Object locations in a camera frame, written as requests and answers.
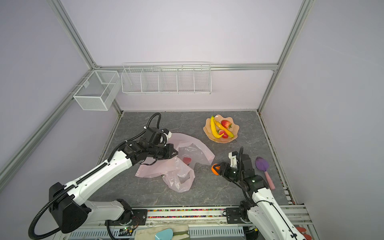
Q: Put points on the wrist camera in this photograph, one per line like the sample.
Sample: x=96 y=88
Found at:
x=167 y=133
x=233 y=159

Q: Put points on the light blue object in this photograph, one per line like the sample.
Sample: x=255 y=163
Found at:
x=166 y=234

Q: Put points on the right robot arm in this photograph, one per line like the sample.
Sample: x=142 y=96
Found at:
x=259 y=207

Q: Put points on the white mesh box basket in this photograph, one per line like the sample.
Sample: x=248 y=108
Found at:
x=98 y=91

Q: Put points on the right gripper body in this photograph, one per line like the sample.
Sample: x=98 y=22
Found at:
x=231 y=174

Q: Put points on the yellow green banana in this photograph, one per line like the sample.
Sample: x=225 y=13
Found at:
x=213 y=128

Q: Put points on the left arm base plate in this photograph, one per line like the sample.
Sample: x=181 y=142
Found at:
x=135 y=217

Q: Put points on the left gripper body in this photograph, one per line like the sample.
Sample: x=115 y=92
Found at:
x=160 y=151

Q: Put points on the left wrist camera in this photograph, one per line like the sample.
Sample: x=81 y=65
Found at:
x=167 y=133

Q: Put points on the orange tangerine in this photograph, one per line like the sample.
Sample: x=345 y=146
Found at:
x=216 y=169

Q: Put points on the pink plastic bag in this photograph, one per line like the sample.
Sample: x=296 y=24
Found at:
x=178 y=172

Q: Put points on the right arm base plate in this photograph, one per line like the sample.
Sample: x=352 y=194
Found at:
x=237 y=215

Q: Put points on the red rubber glove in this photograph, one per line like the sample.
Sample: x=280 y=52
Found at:
x=303 y=231

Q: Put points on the beige scalloped fruit bowl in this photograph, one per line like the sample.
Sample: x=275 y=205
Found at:
x=207 y=129

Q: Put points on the white wire shelf basket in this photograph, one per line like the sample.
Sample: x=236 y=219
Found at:
x=167 y=78

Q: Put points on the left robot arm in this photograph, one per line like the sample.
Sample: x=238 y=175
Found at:
x=69 y=204

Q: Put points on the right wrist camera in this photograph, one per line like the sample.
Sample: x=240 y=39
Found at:
x=233 y=159

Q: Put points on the red strawberry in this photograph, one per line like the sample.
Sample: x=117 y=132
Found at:
x=226 y=124

